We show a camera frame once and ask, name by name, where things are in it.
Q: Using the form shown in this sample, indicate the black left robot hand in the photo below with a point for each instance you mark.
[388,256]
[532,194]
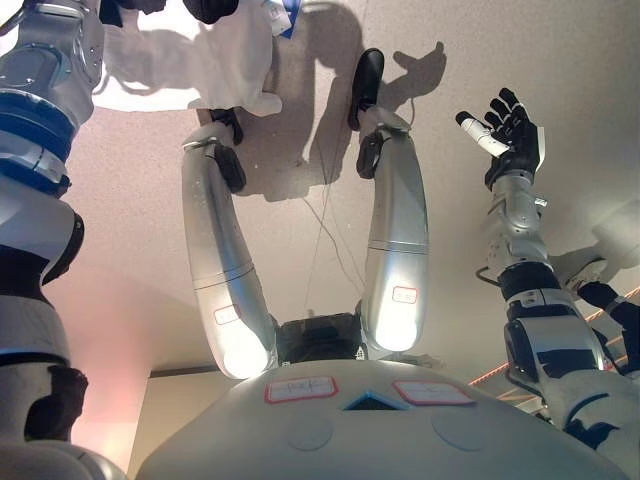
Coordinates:
[132,9]

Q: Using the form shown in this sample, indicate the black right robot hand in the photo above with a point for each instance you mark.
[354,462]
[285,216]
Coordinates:
[520,145]

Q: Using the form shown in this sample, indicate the black garment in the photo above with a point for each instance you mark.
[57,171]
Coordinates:
[212,10]

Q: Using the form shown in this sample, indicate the white cloth garment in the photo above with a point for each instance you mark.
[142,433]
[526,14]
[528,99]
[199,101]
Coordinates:
[200,65]

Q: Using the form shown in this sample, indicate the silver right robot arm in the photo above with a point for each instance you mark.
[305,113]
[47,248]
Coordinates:
[515,225]

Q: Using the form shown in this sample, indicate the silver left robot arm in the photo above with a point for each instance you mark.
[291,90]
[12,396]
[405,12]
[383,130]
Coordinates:
[40,100]

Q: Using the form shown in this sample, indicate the silver right robot leg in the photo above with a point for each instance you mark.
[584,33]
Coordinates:
[400,225]

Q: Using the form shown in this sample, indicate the silver robot leg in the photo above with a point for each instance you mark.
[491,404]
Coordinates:
[400,225]
[215,250]

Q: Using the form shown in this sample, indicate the black left robot foot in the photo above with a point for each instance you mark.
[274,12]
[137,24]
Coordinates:
[227,125]

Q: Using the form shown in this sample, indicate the black robot foot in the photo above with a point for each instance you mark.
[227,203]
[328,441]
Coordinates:
[227,125]
[367,75]

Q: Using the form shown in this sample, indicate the blue and white tag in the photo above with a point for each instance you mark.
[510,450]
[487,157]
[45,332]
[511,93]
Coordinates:
[282,17]

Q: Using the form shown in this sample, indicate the black right robot foot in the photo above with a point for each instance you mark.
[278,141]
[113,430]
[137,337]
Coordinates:
[367,75]

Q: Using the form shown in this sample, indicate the small red bordered leg sticker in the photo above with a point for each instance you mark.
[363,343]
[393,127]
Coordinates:
[226,315]
[405,295]

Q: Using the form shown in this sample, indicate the navy trouser leg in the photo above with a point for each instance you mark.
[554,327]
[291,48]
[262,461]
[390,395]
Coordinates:
[625,325]

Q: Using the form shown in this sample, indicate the silver left robot leg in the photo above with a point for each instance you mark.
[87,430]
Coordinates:
[215,250]

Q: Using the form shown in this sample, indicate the red bordered chest sticker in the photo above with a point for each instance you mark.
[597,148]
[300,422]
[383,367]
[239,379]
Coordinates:
[432,392]
[300,390]

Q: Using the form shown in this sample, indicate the black robot waist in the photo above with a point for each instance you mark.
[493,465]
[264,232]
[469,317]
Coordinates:
[320,337]

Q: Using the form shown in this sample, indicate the silver robot torso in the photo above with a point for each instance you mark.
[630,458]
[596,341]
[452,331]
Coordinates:
[375,445]

